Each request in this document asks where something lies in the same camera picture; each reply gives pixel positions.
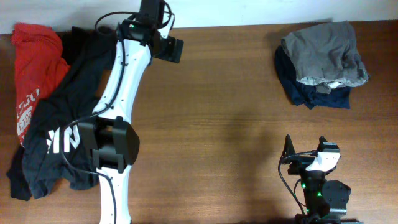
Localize grey shorts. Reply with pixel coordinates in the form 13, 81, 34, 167
281, 21, 370, 94

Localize navy blue folded garment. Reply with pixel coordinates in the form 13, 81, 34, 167
274, 46, 351, 110

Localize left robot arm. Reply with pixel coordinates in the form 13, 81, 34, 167
77, 1, 184, 224

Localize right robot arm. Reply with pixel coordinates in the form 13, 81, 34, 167
277, 135, 363, 224

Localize red t-shirt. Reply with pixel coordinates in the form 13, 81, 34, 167
11, 23, 70, 144

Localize black printed t-shirt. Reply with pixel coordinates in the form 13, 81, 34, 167
7, 27, 116, 201

